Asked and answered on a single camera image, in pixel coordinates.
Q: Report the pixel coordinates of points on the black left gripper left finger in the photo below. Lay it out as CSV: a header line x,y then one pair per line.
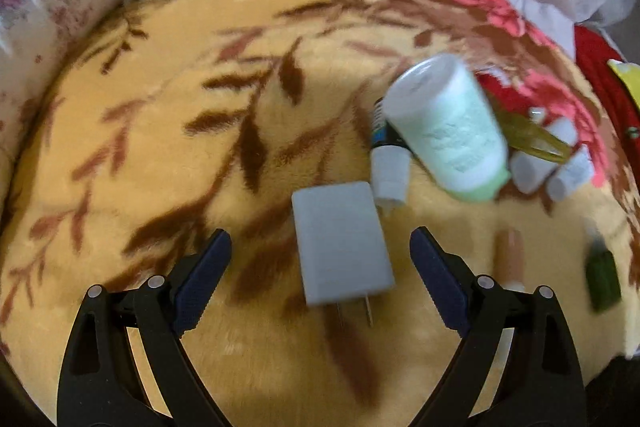
x,y
100,384

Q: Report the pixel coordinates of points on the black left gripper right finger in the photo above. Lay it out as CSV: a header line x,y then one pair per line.
x,y
541,384

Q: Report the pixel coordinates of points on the dark green bottle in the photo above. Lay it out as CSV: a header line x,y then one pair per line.
x,y
601,276

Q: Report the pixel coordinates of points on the olive green hair claw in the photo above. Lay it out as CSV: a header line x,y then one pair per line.
x,y
523,135

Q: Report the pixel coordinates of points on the small white dropper bottle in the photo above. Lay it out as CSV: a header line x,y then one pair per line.
x,y
390,159

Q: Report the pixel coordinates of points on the red white charm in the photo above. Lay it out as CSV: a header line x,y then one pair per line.
x,y
505,96

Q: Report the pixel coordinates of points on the yellow floral plush blanket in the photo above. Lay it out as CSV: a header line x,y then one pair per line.
x,y
180,117

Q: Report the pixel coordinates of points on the small green white bottle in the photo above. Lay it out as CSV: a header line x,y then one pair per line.
x,y
441,112

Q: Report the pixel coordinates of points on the yellow cartoon pillow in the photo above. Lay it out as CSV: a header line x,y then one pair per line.
x,y
629,74

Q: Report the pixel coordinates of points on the red blanket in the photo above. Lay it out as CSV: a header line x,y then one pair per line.
x,y
592,56

